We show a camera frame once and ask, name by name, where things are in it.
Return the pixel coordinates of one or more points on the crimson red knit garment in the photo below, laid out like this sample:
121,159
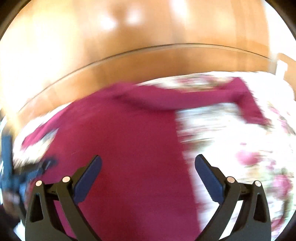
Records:
143,191

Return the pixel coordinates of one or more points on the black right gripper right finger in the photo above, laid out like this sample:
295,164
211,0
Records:
253,222

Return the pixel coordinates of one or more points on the floral quilted bedspread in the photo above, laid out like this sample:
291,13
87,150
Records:
259,152

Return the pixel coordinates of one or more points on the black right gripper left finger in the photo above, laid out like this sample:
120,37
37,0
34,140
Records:
42,221

